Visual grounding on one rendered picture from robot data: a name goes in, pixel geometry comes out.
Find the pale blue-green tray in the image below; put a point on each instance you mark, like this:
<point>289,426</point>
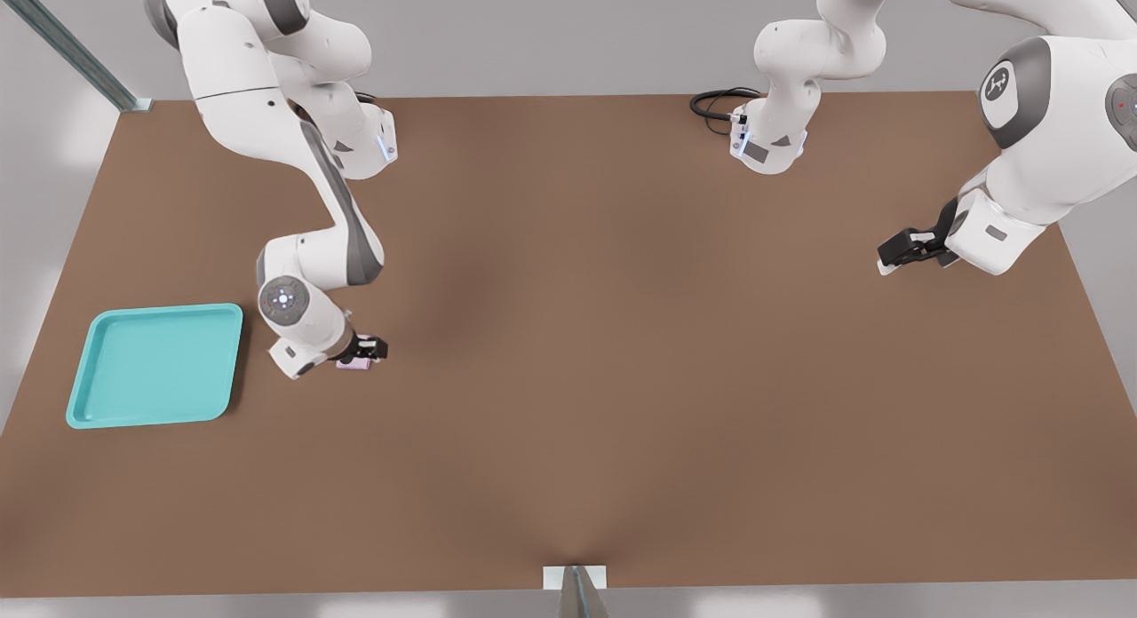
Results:
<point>155,365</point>

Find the pale lilac phone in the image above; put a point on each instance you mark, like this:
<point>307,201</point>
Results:
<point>353,364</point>

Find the silver frame post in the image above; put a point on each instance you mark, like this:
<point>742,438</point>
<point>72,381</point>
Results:
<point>577,591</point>
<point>71,45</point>

